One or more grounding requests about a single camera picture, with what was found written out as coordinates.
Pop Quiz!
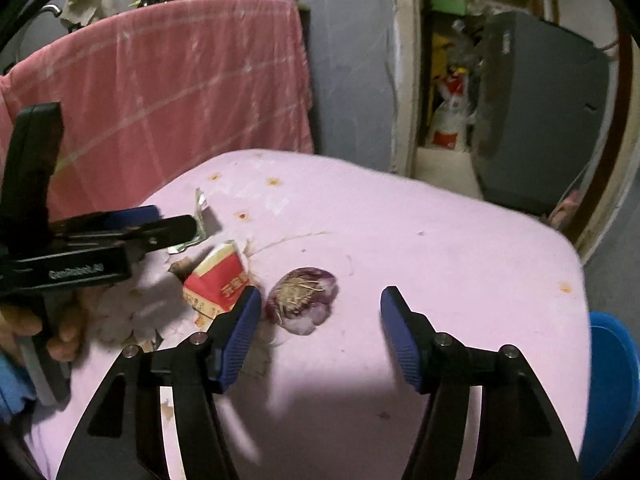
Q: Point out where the silver green foil wrapper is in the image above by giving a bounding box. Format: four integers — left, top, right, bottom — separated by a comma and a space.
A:
167, 187, 210, 255

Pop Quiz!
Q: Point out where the person's left hand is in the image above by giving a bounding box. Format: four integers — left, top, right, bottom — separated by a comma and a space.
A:
0, 287, 88, 363

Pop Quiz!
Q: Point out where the black metal faucet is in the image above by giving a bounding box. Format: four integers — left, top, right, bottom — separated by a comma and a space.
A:
0, 0, 63, 61

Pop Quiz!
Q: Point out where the purple onion half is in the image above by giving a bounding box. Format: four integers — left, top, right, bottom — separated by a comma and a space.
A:
265, 266, 340, 336

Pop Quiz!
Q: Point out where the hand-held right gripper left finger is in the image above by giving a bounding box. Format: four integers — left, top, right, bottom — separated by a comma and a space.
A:
55, 285, 263, 480

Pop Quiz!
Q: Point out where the red and white sack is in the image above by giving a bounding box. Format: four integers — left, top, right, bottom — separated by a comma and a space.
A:
429, 72, 473, 153

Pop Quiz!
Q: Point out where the grey appliance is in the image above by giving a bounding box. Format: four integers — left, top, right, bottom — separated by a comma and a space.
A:
472, 10, 611, 218

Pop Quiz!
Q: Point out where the cream door frame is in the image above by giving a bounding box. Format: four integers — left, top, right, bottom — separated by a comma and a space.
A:
392, 0, 426, 178

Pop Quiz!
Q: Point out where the clear plastic bag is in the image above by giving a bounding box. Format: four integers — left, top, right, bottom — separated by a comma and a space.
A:
450, 20, 486, 68

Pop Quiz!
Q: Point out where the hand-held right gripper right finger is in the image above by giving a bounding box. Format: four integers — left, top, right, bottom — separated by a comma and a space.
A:
380, 285, 583, 480

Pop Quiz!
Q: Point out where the small pink cloth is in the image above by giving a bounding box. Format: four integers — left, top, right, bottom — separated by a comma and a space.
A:
547, 190, 581, 228

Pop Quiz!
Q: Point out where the crushed red cigarette pack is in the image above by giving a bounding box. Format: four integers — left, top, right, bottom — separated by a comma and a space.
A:
182, 241, 253, 331

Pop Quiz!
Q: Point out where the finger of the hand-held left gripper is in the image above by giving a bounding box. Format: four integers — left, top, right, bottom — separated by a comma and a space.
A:
117, 214, 199, 263
50, 204, 162, 239

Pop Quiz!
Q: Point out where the pink checked towel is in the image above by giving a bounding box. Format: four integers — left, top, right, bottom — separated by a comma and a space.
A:
0, 0, 315, 221

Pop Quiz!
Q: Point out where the yellow plastic bag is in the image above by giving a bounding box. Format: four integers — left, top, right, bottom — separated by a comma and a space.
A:
432, 35, 451, 81

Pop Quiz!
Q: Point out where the blue plastic bin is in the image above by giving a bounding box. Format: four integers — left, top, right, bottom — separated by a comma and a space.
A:
580, 311, 638, 480

